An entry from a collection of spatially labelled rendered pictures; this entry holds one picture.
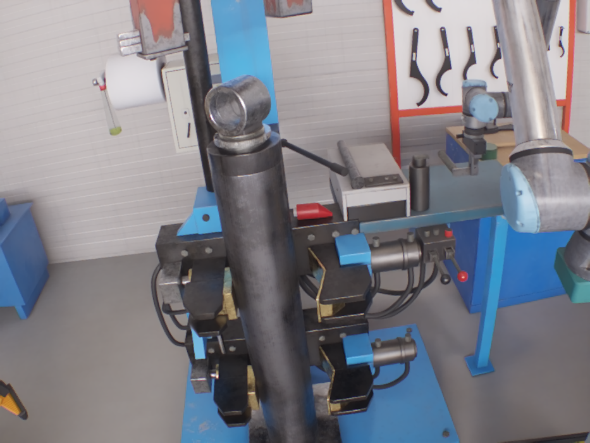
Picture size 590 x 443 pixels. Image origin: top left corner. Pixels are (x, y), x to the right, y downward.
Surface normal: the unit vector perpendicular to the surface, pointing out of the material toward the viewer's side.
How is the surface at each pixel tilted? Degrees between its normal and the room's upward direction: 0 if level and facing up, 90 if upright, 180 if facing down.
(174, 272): 0
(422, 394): 0
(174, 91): 90
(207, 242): 90
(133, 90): 101
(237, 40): 90
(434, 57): 90
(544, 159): 54
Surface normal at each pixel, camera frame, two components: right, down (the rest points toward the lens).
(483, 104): -0.18, 0.49
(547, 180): -0.28, -0.21
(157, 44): 0.50, 0.37
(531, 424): -0.11, -0.87
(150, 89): 0.11, 0.73
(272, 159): 0.78, 0.23
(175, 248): 0.07, 0.47
